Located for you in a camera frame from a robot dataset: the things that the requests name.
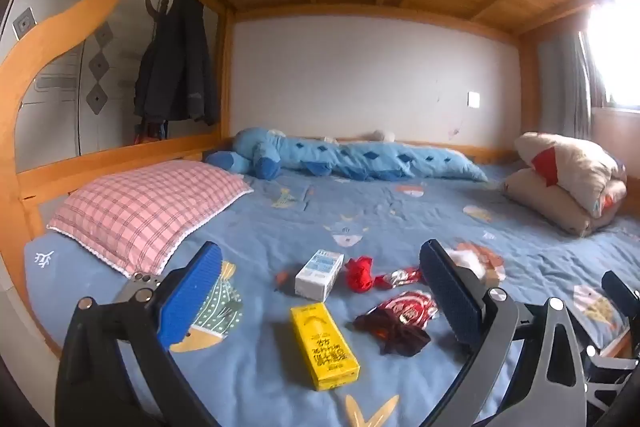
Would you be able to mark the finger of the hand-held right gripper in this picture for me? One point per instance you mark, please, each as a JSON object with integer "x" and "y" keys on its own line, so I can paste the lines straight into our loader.
{"x": 621, "y": 294}
{"x": 612, "y": 364}

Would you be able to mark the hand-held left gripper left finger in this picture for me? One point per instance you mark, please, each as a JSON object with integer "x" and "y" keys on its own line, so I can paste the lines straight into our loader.
{"x": 190, "y": 294}

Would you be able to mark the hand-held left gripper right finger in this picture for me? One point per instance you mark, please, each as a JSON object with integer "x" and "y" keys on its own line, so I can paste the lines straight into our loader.
{"x": 450, "y": 294}

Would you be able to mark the red cloth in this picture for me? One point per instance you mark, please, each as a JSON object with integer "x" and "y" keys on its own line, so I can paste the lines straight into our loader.
{"x": 360, "y": 274}

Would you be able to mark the white milk carton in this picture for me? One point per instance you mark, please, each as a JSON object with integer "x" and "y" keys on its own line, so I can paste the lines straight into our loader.
{"x": 319, "y": 274}

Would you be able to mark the white crumpled tissue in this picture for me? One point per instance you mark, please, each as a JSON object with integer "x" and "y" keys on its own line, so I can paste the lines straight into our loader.
{"x": 465, "y": 259}

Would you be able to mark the red white snack wrapper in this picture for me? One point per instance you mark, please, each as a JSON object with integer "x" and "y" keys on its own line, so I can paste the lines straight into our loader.
{"x": 407, "y": 307}

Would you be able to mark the red silver candy wrapper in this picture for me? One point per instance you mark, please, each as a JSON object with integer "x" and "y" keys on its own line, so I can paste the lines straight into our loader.
{"x": 400, "y": 278}

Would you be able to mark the dark red crumpled wrapper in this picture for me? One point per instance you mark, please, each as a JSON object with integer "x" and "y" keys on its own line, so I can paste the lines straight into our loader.
{"x": 395, "y": 334}

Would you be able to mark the small dark orange wrapper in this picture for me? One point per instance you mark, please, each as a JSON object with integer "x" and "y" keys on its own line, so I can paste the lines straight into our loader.
{"x": 281, "y": 281}

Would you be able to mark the pink plaid pillow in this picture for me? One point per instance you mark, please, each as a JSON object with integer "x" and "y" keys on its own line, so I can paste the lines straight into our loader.
{"x": 145, "y": 209}

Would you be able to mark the folded beige red quilt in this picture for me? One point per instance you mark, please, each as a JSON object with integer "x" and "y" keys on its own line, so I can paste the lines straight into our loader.
{"x": 570, "y": 179}

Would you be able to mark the yellow drink carton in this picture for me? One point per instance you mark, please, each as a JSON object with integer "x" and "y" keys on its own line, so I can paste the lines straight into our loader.
{"x": 322, "y": 344}

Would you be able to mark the blue printed bed sheet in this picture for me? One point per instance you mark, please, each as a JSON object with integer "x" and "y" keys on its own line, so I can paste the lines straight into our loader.
{"x": 310, "y": 217}

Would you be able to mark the red blue hanging bag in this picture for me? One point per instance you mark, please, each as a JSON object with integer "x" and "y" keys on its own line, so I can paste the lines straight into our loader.
{"x": 149, "y": 132}

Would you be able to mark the long blue plush toy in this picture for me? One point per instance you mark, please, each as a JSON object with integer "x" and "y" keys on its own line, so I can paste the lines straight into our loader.
{"x": 350, "y": 154}

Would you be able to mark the grey curtain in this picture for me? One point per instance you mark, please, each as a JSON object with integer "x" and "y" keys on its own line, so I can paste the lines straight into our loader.
{"x": 570, "y": 82}

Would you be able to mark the dark hanging jacket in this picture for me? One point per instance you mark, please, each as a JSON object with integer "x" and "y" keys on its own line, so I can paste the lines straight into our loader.
{"x": 175, "y": 67}

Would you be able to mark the white wardrobe with diamond pattern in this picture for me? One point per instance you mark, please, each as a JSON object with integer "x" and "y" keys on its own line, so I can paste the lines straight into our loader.
{"x": 60, "y": 82}

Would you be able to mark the bright window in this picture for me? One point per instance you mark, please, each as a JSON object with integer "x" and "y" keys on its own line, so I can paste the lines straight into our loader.
{"x": 615, "y": 32}

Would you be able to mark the white wall switch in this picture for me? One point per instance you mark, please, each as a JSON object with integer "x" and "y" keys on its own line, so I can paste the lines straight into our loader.
{"x": 473, "y": 99}

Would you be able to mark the grey wall socket panel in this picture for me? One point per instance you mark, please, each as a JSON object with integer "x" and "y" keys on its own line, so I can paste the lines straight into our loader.
{"x": 25, "y": 23}

